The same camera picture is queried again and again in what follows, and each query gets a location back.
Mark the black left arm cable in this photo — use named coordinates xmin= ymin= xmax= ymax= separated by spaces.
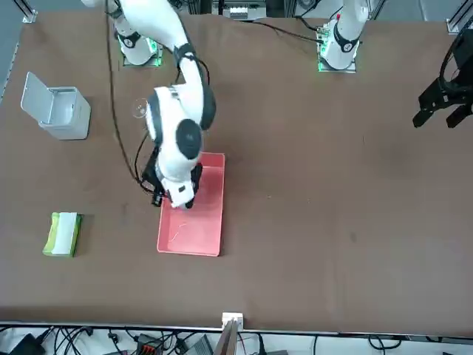
xmin=236 ymin=18 xmax=323 ymax=44

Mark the pink plastic container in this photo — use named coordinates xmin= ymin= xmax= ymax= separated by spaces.
xmin=157 ymin=150 xmax=227 ymax=258

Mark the aluminium frame post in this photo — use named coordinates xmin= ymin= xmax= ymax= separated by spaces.
xmin=215 ymin=312 xmax=245 ymax=355

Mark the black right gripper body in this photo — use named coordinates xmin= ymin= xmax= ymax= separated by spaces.
xmin=142 ymin=147 xmax=203 ymax=210

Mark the green tissue pack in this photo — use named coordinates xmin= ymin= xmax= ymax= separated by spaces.
xmin=42 ymin=212 xmax=83 ymax=258

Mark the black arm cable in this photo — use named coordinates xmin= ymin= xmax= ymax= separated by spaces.
xmin=236 ymin=18 xmax=323 ymax=44
xmin=105 ymin=0 xmax=211 ymax=197

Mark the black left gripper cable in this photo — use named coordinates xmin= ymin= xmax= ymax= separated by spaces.
xmin=440 ymin=35 xmax=466 ymax=93

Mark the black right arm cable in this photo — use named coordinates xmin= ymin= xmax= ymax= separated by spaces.
xmin=105 ymin=0 xmax=211 ymax=197

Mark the black power adapter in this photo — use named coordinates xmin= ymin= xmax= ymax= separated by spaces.
xmin=7 ymin=332 xmax=45 ymax=355

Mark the white lidded trash bin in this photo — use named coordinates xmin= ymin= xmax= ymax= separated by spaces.
xmin=21 ymin=72 xmax=92 ymax=141

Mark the large glass beaker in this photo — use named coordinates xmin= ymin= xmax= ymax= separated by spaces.
xmin=131 ymin=98 xmax=151 ymax=119

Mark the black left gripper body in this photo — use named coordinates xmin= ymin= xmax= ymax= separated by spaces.
xmin=438 ymin=29 xmax=473 ymax=108

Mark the white terminal block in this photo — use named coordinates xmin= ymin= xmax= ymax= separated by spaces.
xmin=228 ymin=5 xmax=249 ymax=21

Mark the black and orange device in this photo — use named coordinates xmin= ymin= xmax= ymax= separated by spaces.
xmin=135 ymin=334 xmax=164 ymax=355

